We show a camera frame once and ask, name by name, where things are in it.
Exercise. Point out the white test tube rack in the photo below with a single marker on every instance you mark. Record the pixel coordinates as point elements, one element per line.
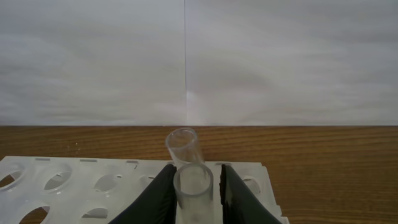
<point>82,169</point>

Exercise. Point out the clear test tube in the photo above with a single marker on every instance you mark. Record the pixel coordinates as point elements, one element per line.
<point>194,211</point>
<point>189,158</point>

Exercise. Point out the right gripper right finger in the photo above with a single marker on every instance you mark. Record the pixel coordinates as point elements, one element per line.
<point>239,205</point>

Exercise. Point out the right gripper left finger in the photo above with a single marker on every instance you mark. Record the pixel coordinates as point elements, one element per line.
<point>155,202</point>

